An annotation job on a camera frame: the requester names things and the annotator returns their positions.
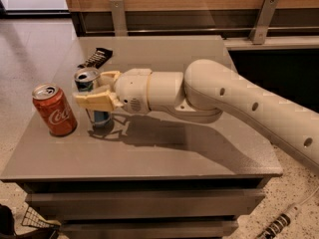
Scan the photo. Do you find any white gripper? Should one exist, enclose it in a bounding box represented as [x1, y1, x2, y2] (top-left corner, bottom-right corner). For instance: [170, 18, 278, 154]
[73, 69, 152, 114]

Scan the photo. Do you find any blue silver redbull can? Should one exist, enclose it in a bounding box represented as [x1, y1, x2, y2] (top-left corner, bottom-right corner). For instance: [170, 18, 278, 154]
[74, 68, 111, 127]

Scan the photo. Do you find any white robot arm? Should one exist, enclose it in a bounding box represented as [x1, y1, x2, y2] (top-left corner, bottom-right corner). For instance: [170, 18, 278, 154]
[74, 59, 319, 172]

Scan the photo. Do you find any red coke can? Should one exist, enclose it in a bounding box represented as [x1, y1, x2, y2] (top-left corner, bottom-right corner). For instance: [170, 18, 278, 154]
[32, 84, 77, 136]

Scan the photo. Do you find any black snack bar wrapper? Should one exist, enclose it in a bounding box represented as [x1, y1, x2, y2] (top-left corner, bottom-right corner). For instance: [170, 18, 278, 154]
[78, 48, 113, 69]

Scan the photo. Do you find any grey drawer cabinet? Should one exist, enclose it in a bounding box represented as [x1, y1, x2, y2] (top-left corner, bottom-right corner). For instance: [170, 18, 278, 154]
[0, 35, 284, 239]

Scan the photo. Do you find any left metal wall bracket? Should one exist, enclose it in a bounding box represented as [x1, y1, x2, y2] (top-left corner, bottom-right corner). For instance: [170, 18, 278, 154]
[110, 0, 128, 37]

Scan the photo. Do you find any metal wall bracket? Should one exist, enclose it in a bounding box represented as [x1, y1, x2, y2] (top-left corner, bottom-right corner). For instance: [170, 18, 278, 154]
[249, 0, 279, 45]
[110, 0, 128, 37]

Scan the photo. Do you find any black wire basket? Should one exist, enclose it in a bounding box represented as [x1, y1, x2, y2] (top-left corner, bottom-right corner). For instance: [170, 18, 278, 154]
[0, 203, 63, 239]

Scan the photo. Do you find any right metal wall bracket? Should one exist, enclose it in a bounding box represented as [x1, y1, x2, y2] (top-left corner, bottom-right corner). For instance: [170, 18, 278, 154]
[249, 0, 279, 45]

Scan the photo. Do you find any white power strip with cable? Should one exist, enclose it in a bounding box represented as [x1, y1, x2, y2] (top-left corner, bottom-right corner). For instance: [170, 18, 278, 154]
[255, 186, 319, 239]

